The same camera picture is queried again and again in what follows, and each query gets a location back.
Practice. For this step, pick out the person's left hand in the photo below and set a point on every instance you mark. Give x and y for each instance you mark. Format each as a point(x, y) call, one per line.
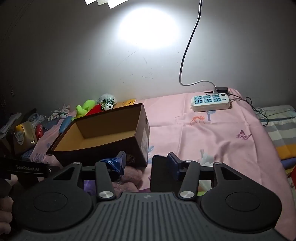
point(5, 205)

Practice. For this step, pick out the pink plush teddy bear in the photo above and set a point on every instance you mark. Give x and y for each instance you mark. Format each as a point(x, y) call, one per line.
point(129, 178)

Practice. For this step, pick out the pink printed bed sheet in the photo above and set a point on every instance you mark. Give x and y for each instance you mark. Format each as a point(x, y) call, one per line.
point(185, 139)

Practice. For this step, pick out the gold gift bag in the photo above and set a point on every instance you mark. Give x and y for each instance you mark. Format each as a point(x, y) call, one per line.
point(23, 136)

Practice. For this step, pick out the black plug adapter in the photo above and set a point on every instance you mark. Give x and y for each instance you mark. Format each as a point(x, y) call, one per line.
point(219, 90)

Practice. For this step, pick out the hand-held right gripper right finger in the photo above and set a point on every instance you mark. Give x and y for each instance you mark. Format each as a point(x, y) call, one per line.
point(172, 166)

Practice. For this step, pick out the striped blanket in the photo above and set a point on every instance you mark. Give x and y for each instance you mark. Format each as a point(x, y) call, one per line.
point(282, 129)

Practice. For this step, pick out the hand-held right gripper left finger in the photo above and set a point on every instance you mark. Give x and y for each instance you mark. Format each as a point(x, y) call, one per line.
point(122, 162)

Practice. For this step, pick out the blue soft toy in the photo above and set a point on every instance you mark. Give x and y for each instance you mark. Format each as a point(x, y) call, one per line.
point(66, 124)

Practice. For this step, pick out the bright green plush toy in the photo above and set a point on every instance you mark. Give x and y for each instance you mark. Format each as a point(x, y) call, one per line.
point(83, 109)

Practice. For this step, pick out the white fluffy plush toy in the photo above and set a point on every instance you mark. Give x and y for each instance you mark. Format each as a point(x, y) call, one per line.
point(107, 102)

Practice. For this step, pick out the yellow cardboard lid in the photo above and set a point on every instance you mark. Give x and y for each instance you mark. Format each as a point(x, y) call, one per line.
point(127, 103)

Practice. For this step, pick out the brown cardboard shoe box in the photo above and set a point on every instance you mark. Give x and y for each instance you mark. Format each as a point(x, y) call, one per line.
point(104, 125)

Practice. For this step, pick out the white paper sheets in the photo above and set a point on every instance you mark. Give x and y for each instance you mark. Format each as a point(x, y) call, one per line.
point(104, 2)

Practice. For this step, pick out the red plush toy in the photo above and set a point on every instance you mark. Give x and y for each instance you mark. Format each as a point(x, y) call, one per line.
point(94, 110)

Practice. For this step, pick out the white power strip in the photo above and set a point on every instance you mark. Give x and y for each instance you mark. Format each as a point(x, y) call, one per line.
point(210, 103)

